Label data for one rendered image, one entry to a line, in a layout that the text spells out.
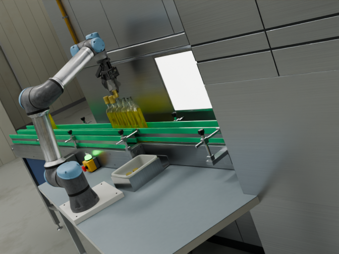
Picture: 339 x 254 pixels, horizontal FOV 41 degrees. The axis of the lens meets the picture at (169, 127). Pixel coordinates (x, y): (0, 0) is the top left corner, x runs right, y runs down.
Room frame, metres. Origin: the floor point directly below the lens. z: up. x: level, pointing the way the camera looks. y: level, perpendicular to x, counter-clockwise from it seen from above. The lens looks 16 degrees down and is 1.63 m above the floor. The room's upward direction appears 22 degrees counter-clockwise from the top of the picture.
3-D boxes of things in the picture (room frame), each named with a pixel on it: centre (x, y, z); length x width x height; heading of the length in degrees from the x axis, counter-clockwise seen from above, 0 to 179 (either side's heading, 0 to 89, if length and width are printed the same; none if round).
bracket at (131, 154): (2.43, 0.23, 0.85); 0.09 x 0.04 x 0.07; 127
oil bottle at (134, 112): (2.51, 0.15, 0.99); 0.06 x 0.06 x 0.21; 37
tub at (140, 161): (2.27, 0.25, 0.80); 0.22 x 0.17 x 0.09; 127
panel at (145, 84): (2.46, -0.05, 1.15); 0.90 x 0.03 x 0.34; 37
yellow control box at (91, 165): (2.72, 0.55, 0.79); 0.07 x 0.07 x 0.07; 37
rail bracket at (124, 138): (2.42, 0.24, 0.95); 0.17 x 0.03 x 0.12; 127
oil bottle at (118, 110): (2.61, 0.22, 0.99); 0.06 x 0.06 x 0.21; 36
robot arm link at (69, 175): (2.16, 0.55, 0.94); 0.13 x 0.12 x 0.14; 39
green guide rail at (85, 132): (3.18, 0.72, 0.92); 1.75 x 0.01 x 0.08; 37
